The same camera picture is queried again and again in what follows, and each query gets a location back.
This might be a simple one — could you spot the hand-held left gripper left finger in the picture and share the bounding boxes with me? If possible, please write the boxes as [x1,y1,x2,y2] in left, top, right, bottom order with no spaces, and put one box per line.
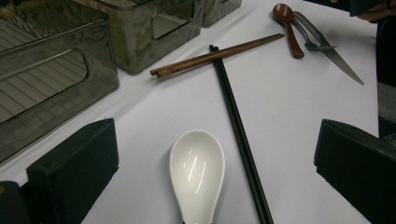
[26,118,120,224]

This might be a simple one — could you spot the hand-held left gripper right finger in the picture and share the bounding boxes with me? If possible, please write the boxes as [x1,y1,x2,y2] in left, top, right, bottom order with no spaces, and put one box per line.
[313,119,396,224]

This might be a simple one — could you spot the metal knife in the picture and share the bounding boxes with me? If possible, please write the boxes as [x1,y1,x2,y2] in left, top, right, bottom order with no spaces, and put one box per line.
[293,11,365,86]

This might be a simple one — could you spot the metal fork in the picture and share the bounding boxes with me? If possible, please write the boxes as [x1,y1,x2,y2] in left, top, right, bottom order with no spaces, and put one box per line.
[290,17,338,52]

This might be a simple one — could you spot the brown wooden spoon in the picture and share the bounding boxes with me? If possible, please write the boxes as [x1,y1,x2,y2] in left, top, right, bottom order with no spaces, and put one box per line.
[272,3,305,60]

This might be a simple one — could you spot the smoky transparent plastic bin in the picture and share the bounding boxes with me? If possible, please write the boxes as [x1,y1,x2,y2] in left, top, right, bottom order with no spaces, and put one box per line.
[0,0,120,164]
[71,0,205,76]
[201,0,243,27]

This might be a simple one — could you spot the brown wooden chopstick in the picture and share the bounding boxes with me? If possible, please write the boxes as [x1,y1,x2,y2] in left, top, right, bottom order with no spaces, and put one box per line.
[154,38,275,78]
[149,33,285,77]

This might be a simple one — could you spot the black chopstick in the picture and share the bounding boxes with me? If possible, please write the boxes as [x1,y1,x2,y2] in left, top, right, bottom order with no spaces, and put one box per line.
[208,44,269,224]
[213,46,275,224]

